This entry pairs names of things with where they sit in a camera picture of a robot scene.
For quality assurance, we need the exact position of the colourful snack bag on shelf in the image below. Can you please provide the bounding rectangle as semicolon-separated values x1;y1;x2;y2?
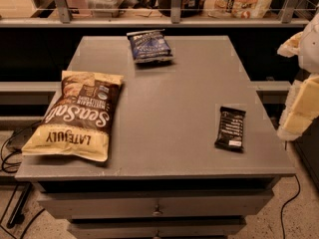
204;0;272;19

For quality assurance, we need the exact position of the blue chip bag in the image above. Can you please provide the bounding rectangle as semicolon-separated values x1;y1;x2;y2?
127;29;173;64

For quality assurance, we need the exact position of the grey metal shelf rail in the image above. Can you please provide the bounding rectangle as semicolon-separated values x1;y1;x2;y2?
0;0;318;28

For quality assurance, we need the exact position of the black cables left floor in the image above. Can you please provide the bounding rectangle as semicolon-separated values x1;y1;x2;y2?
0;119;46;239

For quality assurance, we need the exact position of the black rxbar chocolate bar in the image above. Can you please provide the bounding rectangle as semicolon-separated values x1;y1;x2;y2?
214;107;246;152

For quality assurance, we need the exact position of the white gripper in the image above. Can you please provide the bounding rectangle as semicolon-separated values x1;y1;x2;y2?
277;14;319;141

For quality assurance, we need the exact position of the large Late July chip bag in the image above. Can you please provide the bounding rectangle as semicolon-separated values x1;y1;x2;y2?
22;71;124;162

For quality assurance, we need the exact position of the grey drawer cabinet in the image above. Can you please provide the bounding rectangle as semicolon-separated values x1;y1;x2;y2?
17;36;295;239

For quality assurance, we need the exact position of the black cable right floor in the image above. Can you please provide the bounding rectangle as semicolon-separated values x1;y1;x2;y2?
279;174;302;239

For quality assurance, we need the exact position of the upper drawer knob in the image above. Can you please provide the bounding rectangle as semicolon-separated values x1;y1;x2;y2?
153;206;162;217

